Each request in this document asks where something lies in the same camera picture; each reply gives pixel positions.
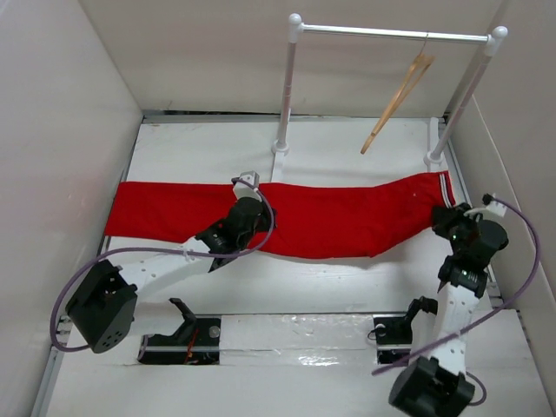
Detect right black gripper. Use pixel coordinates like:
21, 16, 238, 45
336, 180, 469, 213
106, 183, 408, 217
430, 202, 483, 257

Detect red trousers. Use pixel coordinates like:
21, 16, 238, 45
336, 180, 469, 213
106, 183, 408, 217
104, 171, 456, 260

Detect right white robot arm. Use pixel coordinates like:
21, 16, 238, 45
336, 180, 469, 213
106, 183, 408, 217
388, 203, 509, 416

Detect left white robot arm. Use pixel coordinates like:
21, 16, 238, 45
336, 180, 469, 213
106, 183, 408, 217
65, 197, 276, 354

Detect wooden clothes hanger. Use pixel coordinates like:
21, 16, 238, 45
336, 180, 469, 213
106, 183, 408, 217
360, 36, 435, 155

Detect white clothes rack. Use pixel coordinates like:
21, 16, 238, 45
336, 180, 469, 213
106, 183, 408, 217
270, 13, 509, 182

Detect silver taped foam strip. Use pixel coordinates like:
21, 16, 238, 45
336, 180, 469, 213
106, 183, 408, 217
219, 314, 377, 367

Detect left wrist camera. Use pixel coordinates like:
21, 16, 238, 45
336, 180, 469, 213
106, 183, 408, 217
231, 170, 260, 198

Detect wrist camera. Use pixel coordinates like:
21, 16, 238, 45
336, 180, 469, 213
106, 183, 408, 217
465, 194, 507, 218
231, 170, 260, 198

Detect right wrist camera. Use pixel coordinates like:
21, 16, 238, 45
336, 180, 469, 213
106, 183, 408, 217
465, 194, 507, 218

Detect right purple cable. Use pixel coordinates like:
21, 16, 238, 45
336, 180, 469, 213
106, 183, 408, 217
371, 197, 542, 407

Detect purple cable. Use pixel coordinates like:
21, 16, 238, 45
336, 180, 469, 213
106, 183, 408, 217
50, 176, 277, 353
371, 197, 542, 407

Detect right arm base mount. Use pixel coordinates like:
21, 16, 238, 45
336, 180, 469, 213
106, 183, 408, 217
367, 296, 438, 365

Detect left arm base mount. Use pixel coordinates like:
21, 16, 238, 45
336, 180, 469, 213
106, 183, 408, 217
137, 298, 222, 366

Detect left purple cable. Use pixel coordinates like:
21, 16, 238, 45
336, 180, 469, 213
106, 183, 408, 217
50, 176, 277, 353

